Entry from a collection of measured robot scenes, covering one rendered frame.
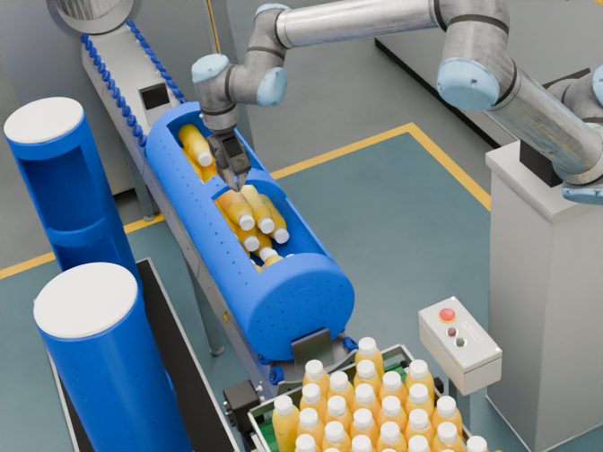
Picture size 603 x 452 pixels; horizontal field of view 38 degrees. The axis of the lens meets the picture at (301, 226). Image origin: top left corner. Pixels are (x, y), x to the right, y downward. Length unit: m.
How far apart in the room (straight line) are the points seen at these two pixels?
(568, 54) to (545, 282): 1.31
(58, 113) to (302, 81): 2.20
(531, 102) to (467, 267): 2.03
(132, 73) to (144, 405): 1.51
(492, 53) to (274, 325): 0.83
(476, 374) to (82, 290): 1.07
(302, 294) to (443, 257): 1.83
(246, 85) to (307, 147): 2.53
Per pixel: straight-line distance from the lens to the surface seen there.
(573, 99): 2.26
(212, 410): 3.18
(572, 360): 2.87
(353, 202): 4.14
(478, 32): 1.67
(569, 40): 3.58
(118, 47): 3.78
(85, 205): 3.58
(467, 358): 1.97
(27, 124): 3.20
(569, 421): 3.12
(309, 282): 2.04
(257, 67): 2.03
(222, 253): 2.17
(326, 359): 2.18
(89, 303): 2.37
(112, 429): 2.58
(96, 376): 2.40
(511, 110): 1.78
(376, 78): 5.05
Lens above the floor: 2.60
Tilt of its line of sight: 40 degrees down
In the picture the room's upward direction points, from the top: 9 degrees counter-clockwise
